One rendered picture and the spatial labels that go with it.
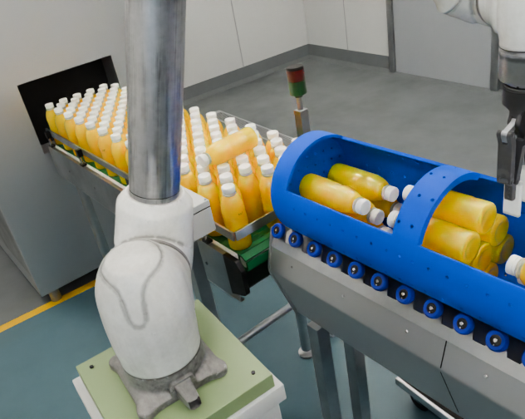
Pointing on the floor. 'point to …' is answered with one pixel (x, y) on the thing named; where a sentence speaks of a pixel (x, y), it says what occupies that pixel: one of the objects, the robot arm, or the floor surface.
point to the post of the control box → (200, 284)
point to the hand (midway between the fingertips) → (520, 192)
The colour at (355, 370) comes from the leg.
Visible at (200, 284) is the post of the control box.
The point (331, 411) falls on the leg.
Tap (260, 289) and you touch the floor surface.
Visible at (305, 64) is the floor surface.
